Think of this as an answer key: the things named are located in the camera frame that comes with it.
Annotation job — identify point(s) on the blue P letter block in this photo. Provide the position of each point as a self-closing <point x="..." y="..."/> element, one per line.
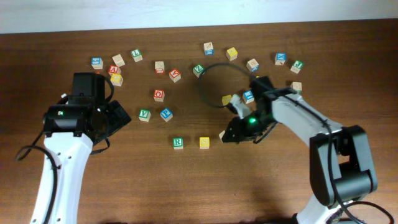
<point x="166" y="114"/>

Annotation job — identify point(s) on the yellow block under A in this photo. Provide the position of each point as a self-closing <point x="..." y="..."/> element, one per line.
<point x="116" y="79"/>

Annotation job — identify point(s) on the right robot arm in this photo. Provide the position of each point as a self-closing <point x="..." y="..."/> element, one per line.
<point x="341" y="164"/>

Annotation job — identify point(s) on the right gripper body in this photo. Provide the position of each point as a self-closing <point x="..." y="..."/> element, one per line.
<point x="250" y="124"/>

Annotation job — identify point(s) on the wooden block blue side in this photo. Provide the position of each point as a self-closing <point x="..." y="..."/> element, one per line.
<point x="208" y="48"/>

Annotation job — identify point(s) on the plain wooden block top left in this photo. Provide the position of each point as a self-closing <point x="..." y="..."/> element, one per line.
<point x="118" y="60"/>

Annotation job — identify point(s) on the red a block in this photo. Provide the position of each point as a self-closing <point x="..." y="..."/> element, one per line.
<point x="113" y="69"/>
<point x="175" y="75"/>

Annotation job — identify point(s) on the wooden block green side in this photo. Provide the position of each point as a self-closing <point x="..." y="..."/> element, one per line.
<point x="297" y="86"/>

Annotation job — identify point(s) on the red A block left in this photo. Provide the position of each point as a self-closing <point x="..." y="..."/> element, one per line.
<point x="113" y="69"/>

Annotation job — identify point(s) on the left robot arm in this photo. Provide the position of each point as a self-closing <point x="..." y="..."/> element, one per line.
<point x="72" y="128"/>

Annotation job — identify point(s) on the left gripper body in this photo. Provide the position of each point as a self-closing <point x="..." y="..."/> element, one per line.
<point x="118" y="119"/>

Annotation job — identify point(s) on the yellow S block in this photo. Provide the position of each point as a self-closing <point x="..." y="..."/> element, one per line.
<point x="204" y="142"/>
<point x="221" y="134"/>

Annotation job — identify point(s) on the green V letter block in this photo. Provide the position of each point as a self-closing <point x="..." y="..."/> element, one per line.
<point x="144" y="115"/>

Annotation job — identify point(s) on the yellow block centre right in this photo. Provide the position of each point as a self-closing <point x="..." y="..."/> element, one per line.
<point x="226" y="99"/>

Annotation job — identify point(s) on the wooden block right of top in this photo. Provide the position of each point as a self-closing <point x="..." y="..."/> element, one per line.
<point x="252" y="65"/>

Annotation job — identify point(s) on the yellow block top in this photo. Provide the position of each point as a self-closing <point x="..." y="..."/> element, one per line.
<point x="232" y="54"/>

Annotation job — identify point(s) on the wooden block red side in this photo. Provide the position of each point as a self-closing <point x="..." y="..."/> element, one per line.
<point x="159" y="67"/>

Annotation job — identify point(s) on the green Z letter block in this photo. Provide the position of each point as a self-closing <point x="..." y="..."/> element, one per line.
<point x="198" y="70"/>

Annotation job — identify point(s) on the blue X letter block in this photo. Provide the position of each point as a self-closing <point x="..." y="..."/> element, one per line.
<point x="280" y="58"/>

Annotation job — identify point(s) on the green J letter block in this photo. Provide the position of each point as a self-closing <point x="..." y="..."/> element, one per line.
<point x="297" y="66"/>

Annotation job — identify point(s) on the blue S block top left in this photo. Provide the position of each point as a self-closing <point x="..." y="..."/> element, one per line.
<point x="97" y="63"/>

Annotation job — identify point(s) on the blue E letter block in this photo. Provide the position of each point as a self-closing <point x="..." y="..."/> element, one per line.
<point x="248" y="97"/>

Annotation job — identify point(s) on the red Q letter block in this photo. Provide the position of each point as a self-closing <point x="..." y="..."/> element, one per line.
<point x="159" y="95"/>

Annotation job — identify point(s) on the green R letter block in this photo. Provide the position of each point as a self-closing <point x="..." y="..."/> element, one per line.
<point x="177" y="143"/>

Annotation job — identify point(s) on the green L letter block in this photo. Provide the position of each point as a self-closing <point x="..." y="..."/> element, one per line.
<point x="136" y="54"/>

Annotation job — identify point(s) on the red A block centre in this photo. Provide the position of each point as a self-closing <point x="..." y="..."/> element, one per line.
<point x="175" y="75"/>

